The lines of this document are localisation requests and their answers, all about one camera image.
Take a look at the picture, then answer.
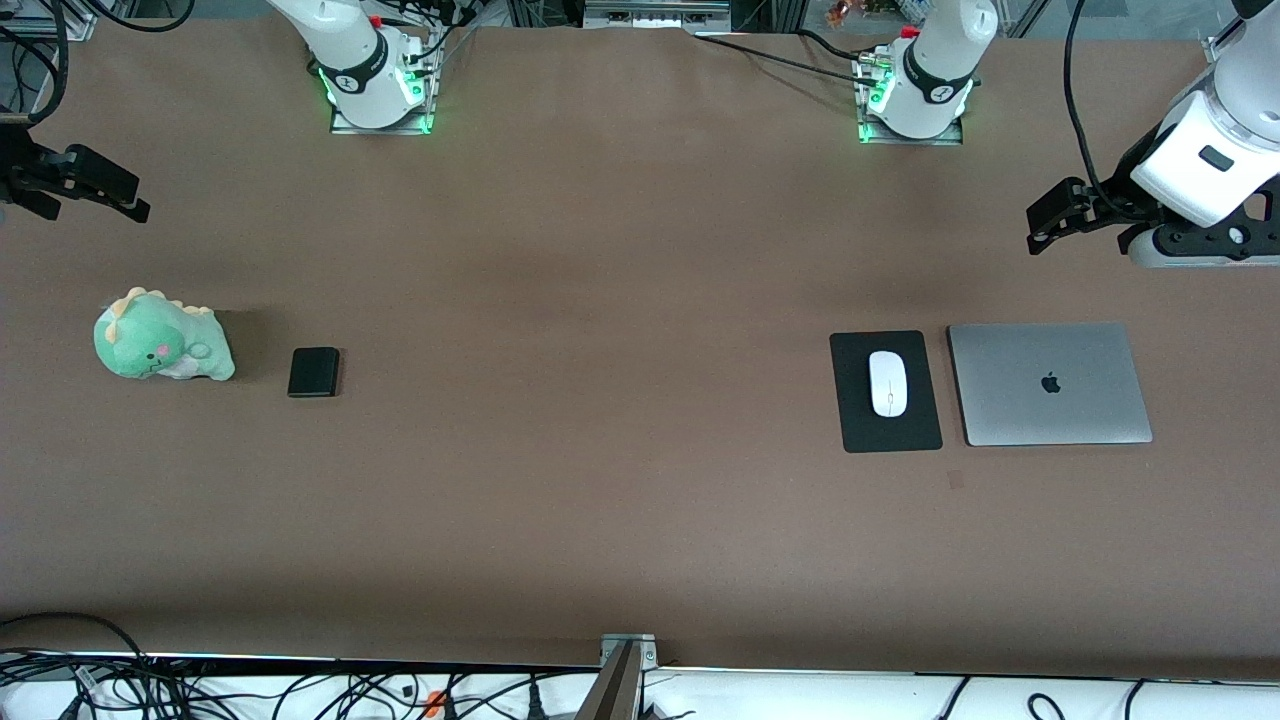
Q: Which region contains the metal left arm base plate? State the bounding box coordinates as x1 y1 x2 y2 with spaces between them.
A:
855 50 967 146

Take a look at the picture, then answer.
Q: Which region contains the silver laptop with apple logo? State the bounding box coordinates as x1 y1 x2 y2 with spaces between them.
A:
947 322 1154 447

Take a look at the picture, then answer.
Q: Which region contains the green plush dinosaur toy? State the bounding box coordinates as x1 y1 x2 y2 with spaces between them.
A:
94 287 236 383

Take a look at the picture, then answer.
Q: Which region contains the black mouse pad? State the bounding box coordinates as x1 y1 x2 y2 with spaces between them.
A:
829 330 944 454

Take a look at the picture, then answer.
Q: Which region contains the grey metal bracket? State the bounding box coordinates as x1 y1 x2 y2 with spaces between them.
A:
583 0 732 31

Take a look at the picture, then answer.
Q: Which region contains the black cable on table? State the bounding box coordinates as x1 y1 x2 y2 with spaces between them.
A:
796 28 869 66
690 33 883 86

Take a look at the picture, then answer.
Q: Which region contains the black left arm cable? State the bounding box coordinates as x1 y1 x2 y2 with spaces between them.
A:
1063 0 1151 221

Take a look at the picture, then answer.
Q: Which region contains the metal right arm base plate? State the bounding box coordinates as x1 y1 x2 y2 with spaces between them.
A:
330 45 437 136

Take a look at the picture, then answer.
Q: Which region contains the large black cable loop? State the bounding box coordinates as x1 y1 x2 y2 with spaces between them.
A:
0 612 153 693

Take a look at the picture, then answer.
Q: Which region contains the white computer mouse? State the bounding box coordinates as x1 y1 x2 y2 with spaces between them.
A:
868 350 909 418

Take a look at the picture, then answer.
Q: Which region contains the metal post with bracket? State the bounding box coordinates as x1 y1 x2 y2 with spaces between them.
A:
575 633 661 720

